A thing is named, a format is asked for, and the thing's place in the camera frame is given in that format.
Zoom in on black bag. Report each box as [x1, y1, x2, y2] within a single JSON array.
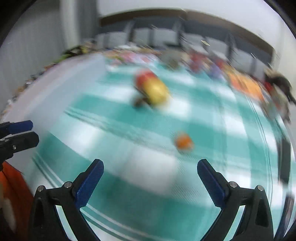
[[264, 68, 295, 124]]

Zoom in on orange tangerine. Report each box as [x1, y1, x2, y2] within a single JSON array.
[[174, 133, 194, 152]]

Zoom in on orange book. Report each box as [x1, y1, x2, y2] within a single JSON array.
[[225, 70, 264, 101]]

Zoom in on yellow apple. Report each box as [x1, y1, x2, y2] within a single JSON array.
[[142, 78, 170, 106]]

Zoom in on red apple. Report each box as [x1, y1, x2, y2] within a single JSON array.
[[134, 69, 157, 91]]

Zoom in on orange stool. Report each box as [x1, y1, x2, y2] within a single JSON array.
[[1, 162, 33, 240]]

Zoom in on dark brown mangosteen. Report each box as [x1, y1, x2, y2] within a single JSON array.
[[133, 96, 151, 108]]

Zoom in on grey sofa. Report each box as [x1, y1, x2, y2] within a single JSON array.
[[96, 9, 275, 79]]

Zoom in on green white plaid tablecloth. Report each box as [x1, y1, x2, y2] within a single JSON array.
[[25, 51, 292, 241]]

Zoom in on white board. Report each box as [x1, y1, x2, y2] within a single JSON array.
[[3, 53, 106, 130]]

